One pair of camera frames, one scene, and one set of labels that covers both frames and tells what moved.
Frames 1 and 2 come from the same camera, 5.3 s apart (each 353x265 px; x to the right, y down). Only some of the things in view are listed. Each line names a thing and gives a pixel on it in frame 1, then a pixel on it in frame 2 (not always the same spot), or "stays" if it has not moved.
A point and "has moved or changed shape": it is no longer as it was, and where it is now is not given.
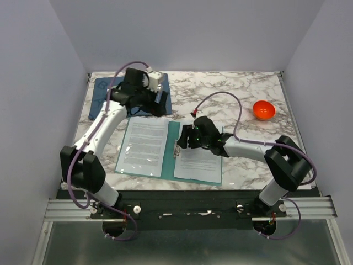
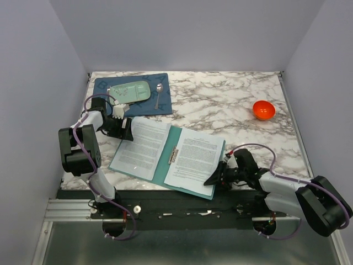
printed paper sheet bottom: x=197 y=164 has moved or changed shape
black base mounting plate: x=185 y=210 stays
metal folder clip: x=176 y=150 has moved or changed shape
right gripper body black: x=194 y=140 to x=230 y=175
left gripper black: x=156 y=109 to x=118 y=133
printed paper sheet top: x=143 y=147 has moved or changed shape
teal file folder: x=169 y=164 has moved or changed shape
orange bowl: x=263 y=110 stays
